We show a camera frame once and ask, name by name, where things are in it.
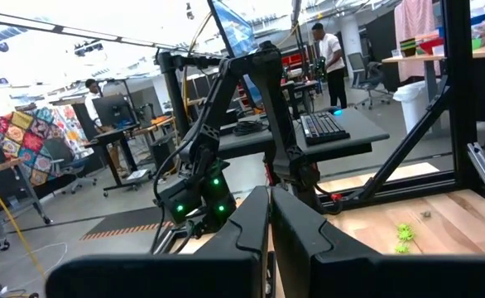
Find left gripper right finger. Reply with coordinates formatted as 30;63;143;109
271;185;485;298

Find black computer monitor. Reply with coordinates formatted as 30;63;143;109
92;94;132;128

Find white trash bin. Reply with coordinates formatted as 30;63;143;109
392;79;430;134

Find yellow cable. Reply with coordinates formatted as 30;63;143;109
0;165;47;279

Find stacked plastic bowls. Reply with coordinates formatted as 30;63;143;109
399;37;418;58

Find wooden top metal cart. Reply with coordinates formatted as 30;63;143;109
0;158;54;252

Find grey computer desk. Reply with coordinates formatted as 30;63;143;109
217;106;391;165

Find person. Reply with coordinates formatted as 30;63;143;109
310;22;349;110
84;78;118;134

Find black computer tower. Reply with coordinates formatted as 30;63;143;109
149;135;178;175

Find black standing desk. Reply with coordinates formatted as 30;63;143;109
83;117;177;198

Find black monitor pole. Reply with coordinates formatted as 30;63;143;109
155;49;227;140

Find colourful patchwork quilt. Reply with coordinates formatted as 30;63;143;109
0;105;91;188

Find grey office chair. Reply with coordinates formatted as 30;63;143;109
347;51;394;111

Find black aluminium table frame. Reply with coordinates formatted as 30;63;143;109
320;0;485;212

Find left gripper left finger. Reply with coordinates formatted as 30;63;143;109
46;185;271;298

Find black computer keyboard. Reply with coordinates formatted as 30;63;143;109
299;110;352;147

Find pink hanging cloth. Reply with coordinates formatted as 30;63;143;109
393;0;444;84

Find green plastic spider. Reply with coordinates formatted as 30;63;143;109
396;223;416;243

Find black desk monitor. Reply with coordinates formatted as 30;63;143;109
207;0;264;104

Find dark office chair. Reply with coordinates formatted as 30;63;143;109
43;138;99;195

